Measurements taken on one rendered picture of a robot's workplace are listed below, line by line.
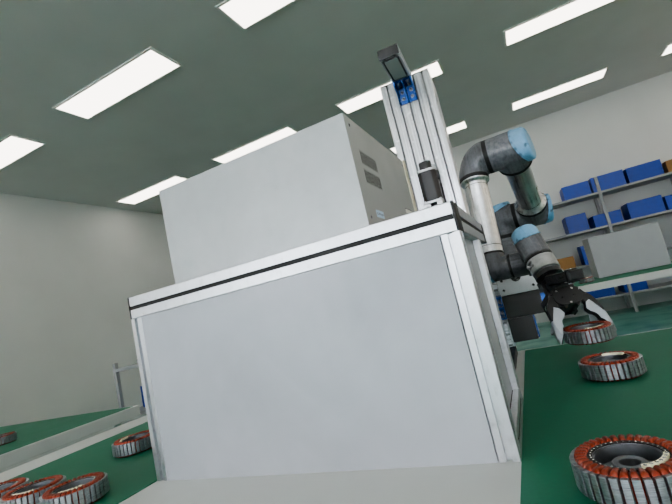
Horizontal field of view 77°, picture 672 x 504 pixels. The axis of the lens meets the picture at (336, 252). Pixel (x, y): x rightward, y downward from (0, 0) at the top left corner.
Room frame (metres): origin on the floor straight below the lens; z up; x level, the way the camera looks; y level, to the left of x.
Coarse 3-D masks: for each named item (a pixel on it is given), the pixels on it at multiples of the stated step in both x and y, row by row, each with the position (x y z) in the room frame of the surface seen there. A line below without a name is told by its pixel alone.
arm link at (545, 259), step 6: (546, 252) 1.16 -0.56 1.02; (534, 258) 1.16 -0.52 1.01; (540, 258) 1.15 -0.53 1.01; (546, 258) 1.15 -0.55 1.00; (552, 258) 1.15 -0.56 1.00; (528, 264) 1.18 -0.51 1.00; (534, 264) 1.16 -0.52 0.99; (540, 264) 1.15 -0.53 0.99; (546, 264) 1.14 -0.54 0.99; (552, 264) 1.14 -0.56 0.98; (558, 264) 1.15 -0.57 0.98; (534, 270) 1.16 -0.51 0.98
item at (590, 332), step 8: (600, 320) 1.07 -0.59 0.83; (568, 328) 1.06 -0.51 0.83; (576, 328) 1.08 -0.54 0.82; (584, 328) 1.08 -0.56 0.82; (592, 328) 1.01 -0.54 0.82; (600, 328) 1.00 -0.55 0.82; (608, 328) 1.00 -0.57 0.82; (568, 336) 1.04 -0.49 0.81; (576, 336) 1.02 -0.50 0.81; (584, 336) 1.01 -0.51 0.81; (592, 336) 1.00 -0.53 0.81; (600, 336) 1.00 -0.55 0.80; (608, 336) 1.00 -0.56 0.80; (576, 344) 1.03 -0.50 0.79
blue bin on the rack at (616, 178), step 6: (606, 174) 6.09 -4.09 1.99; (612, 174) 6.06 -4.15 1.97; (618, 174) 6.03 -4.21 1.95; (588, 180) 6.33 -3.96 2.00; (600, 180) 6.13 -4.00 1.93; (606, 180) 6.10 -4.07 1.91; (612, 180) 6.07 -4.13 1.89; (618, 180) 6.04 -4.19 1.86; (624, 180) 6.01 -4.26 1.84; (594, 186) 6.17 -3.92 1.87; (600, 186) 6.14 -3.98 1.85; (606, 186) 6.11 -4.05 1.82; (612, 186) 6.08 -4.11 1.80; (594, 192) 6.18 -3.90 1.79
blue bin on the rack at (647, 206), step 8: (640, 200) 5.98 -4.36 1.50; (648, 200) 5.94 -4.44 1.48; (656, 200) 5.91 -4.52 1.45; (624, 208) 6.22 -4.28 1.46; (632, 208) 6.02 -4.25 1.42; (640, 208) 5.99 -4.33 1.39; (648, 208) 5.95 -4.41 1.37; (656, 208) 5.92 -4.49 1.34; (664, 208) 5.88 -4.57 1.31; (624, 216) 6.37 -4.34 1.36; (632, 216) 6.04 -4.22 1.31; (640, 216) 6.00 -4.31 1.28
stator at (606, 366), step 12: (588, 360) 0.89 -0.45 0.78; (600, 360) 0.91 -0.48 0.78; (612, 360) 0.88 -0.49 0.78; (624, 360) 0.83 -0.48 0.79; (636, 360) 0.83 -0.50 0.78; (588, 372) 0.86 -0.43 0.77; (600, 372) 0.85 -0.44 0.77; (612, 372) 0.84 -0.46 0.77; (624, 372) 0.83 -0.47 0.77; (636, 372) 0.82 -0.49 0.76
